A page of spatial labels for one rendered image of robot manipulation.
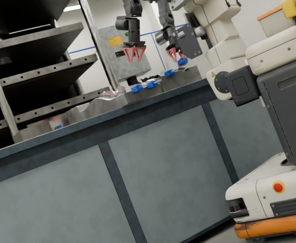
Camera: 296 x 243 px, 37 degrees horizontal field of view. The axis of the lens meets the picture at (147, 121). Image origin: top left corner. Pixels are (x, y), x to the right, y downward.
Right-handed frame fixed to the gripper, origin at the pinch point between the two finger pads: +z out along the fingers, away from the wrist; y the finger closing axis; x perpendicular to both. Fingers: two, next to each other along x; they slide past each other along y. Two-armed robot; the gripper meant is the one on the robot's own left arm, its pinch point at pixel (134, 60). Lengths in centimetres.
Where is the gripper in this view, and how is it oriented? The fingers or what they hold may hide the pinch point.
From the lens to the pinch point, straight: 224.3
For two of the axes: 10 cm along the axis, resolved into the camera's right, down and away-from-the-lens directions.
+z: 0.1, 9.7, 2.6
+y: -5.9, 2.1, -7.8
